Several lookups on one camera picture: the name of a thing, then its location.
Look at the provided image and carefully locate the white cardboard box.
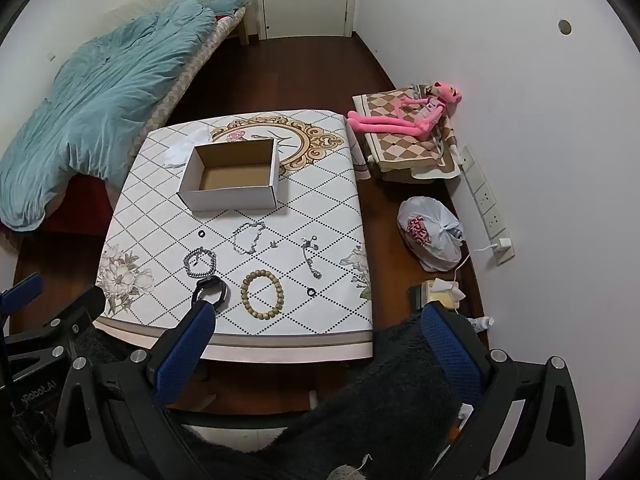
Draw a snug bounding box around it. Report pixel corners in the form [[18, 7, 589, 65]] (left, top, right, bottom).
[[177, 139, 280, 214]]

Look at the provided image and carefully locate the small box with tissue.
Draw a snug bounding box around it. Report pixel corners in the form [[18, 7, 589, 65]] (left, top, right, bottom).
[[410, 279, 465, 313]]

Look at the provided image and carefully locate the wooden bead bracelet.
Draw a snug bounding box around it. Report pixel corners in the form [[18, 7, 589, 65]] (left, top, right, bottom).
[[240, 269, 286, 319]]

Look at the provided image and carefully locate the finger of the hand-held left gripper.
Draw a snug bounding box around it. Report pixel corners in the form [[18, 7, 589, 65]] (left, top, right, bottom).
[[0, 273, 44, 322], [4, 285, 108, 377]]

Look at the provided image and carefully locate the blue duvet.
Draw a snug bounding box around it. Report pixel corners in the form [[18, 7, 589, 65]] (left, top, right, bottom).
[[0, 0, 249, 232]]

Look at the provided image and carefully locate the thin silver chain bracelet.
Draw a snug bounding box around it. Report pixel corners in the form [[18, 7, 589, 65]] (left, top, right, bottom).
[[232, 220, 266, 256]]

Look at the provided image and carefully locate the crumpled white tissue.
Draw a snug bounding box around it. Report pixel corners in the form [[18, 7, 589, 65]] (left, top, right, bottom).
[[164, 127, 212, 169]]

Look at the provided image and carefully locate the bed with patterned mattress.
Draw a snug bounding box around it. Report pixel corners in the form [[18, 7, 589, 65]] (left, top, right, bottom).
[[0, 0, 251, 235]]

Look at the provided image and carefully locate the dark fuzzy clothing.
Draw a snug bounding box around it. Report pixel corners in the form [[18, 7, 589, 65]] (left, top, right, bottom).
[[75, 310, 481, 480]]

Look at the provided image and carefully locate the white plastic bag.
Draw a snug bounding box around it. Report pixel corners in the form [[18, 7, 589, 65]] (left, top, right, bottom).
[[397, 196, 464, 272]]

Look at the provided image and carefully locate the chunky silver chain bracelet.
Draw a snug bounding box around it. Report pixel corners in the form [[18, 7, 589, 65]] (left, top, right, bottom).
[[183, 246, 219, 279]]

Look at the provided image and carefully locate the white power strip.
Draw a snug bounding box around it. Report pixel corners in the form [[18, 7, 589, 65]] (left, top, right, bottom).
[[457, 145, 516, 264]]

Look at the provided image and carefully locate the white charger cable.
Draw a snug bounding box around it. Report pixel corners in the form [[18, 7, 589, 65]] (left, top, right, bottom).
[[452, 245, 496, 311]]

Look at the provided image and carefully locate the pink panther plush toy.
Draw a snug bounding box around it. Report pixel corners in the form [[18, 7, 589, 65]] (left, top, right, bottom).
[[348, 79, 462, 142]]

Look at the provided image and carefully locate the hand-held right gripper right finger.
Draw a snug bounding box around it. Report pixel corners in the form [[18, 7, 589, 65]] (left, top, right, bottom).
[[420, 303, 587, 480]]

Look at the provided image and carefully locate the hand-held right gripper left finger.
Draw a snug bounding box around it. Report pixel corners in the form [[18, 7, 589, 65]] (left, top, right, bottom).
[[52, 300, 218, 480]]

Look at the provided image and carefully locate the black watch band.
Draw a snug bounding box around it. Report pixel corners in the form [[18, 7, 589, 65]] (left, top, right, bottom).
[[191, 275, 231, 319]]

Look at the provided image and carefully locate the brown checkered cloth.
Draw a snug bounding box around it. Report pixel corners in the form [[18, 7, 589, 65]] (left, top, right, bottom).
[[352, 84, 462, 183]]

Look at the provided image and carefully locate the silver charm bracelet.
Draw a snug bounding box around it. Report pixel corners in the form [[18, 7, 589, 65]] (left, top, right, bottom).
[[299, 238, 324, 280]]

